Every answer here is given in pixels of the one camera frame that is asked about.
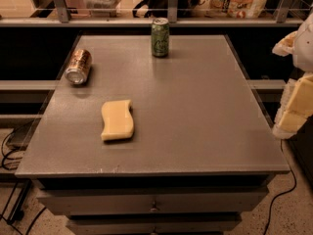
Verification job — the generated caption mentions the grey drawer cabinet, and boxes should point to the grey drawer cabinet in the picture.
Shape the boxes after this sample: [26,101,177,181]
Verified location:
[17,35,290,235]

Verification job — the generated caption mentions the grey metal railing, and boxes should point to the grey metal railing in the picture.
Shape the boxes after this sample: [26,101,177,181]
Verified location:
[0,0,313,27]

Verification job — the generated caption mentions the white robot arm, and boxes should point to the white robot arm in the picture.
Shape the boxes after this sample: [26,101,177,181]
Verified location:
[272,15,313,139]

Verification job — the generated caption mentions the yellow wavy sponge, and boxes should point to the yellow wavy sponge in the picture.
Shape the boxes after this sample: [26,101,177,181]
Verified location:
[101,100,134,141]

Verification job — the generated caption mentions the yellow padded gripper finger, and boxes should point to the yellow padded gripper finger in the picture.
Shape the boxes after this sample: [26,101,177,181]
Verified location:
[272,73,313,139]
[272,31,297,57]

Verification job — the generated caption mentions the green soda can upright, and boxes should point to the green soda can upright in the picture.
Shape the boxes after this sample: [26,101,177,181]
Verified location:
[151,18,169,57]

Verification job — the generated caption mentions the black cable right floor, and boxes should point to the black cable right floor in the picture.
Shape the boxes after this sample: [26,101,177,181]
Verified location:
[262,140,298,235]

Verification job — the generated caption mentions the printed plastic bag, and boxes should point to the printed plastic bag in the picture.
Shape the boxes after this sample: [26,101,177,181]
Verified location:
[206,0,267,19]

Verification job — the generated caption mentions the black cables left floor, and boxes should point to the black cables left floor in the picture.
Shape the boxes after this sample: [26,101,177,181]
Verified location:
[0,120,47,235]

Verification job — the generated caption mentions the orange soda can lying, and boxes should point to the orange soda can lying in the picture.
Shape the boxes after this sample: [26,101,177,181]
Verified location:
[65,49,92,84]

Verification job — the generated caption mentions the clear plastic container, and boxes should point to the clear plastic container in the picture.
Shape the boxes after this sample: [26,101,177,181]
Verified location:
[84,0,121,18]

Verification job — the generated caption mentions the black bag behind railing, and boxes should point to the black bag behind railing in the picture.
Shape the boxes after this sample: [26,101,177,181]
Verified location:
[132,0,203,18]

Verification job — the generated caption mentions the upper drawer knob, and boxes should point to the upper drawer knob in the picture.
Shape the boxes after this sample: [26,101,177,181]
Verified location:
[150,202,159,212]

